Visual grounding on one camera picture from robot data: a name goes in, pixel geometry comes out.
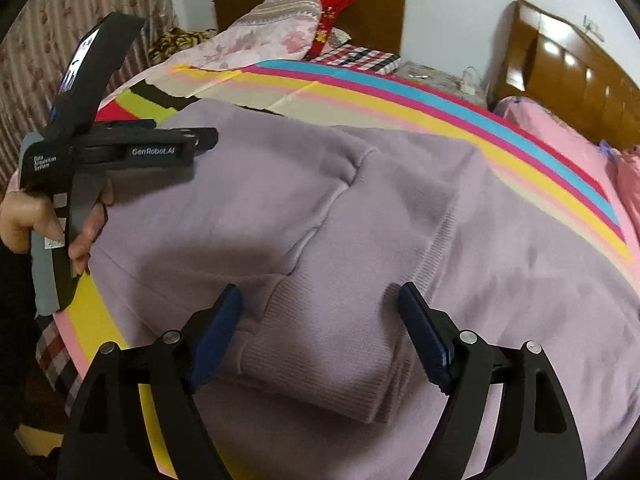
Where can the small purple cloth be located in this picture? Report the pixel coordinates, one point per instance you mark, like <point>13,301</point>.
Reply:
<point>606,150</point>

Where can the white wall socket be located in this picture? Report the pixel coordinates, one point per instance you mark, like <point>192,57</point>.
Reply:
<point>593,29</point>

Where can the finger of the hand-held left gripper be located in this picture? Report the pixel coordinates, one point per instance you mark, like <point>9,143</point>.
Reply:
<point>200,138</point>
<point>130,124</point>

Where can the red checked cloth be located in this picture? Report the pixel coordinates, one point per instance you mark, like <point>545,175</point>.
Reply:
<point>55,355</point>

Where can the leopard print blanket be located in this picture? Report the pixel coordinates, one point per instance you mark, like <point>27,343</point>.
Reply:
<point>180,42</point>

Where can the bedside table with floral cover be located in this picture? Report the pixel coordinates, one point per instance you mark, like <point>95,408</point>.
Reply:
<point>435,82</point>

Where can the white power strip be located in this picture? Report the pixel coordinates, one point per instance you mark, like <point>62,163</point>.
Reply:
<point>471,80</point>

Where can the dark wooden headboard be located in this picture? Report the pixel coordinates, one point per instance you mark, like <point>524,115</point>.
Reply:
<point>380,15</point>

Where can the red pillow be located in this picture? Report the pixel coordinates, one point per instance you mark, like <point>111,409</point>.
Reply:
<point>332,5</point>

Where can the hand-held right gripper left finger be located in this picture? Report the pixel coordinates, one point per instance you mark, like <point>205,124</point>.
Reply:
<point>215,340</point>

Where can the striped multicolour blanket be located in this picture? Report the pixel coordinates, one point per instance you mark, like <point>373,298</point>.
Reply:
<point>92,310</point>

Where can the glossy brown wooden headboard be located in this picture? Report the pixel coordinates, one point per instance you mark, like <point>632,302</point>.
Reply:
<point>565,80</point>

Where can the floral pink pillow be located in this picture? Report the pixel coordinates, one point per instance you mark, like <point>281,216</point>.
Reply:
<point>280,27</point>

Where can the brown floral curtain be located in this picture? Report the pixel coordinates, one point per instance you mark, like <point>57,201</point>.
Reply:
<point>65,0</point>

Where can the purple pants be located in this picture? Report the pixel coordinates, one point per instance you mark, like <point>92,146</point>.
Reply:
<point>350,210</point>

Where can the pink quilt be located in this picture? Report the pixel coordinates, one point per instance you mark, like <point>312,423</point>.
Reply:
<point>630,175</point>

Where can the floral bed sheet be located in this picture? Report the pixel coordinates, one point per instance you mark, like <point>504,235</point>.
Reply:
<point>205,55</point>

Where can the person's left hand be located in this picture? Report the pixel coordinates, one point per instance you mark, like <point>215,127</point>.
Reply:
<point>27,215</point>

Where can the pink bed sheet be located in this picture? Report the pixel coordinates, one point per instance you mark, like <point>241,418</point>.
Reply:
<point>555,135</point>

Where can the small floral pillow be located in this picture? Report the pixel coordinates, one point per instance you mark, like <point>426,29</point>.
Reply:
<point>340,37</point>

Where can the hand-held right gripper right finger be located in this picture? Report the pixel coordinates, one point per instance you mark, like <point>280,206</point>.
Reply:
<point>425,340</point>

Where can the black and red plaid cloth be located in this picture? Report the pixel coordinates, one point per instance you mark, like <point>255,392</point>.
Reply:
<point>360,60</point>

